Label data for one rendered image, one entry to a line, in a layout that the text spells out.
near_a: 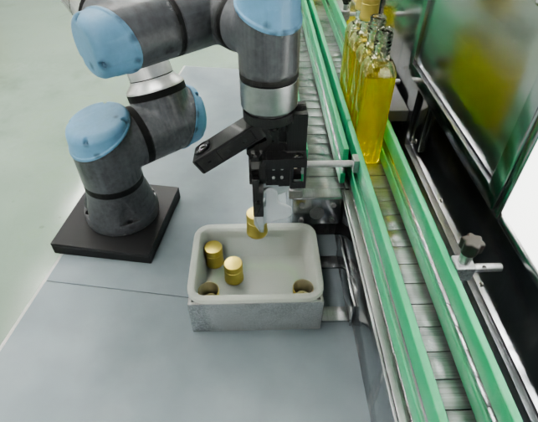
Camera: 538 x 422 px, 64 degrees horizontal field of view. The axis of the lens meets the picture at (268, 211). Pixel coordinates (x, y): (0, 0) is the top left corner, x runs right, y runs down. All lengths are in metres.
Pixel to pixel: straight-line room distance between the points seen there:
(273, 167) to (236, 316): 0.27
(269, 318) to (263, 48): 0.44
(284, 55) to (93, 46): 0.21
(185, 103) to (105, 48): 0.38
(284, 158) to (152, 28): 0.23
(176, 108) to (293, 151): 0.32
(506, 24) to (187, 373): 0.69
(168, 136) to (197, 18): 0.34
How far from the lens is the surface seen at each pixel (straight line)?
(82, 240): 0.94
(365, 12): 0.91
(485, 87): 0.75
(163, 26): 0.55
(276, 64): 0.53
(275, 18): 0.51
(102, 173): 0.84
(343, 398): 0.73
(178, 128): 0.87
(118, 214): 0.90
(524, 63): 0.67
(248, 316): 0.74
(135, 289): 0.86
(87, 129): 0.83
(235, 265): 0.78
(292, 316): 0.75
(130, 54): 0.53
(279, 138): 0.60
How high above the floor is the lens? 1.41
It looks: 43 degrees down
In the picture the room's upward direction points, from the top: straight up
